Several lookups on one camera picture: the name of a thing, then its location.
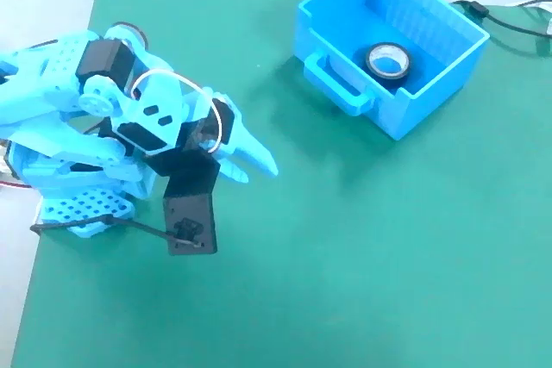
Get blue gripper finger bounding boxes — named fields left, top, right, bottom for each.
left=227, top=123, right=279, bottom=179
left=217, top=155, right=250, bottom=184

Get blue perforated robot base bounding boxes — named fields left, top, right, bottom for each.
left=36, top=186, right=135, bottom=240

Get black camera cable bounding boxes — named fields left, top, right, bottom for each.
left=28, top=214, right=204, bottom=249

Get blue plastic box with handle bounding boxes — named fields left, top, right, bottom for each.
left=295, top=0, right=492, bottom=141

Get blue gripper body with servo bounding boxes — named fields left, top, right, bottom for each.
left=180, top=86, right=242, bottom=163

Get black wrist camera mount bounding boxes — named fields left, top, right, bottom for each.
left=144, top=143, right=219, bottom=258

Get black electrical tape roll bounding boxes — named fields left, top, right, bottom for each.
left=365, top=41, right=413, bottom=90

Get white looped cable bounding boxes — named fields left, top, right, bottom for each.
left=130, top=68, right=226, bottom=154

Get red and white servo wires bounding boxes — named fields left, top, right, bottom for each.
left=0, top=139, right=35, bottom=191

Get green mat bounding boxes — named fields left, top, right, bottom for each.
left=10, top=0, right=552, bottom=368

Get black cable with connector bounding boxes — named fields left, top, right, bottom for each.
left=450, top=0, right=552, bottom=37

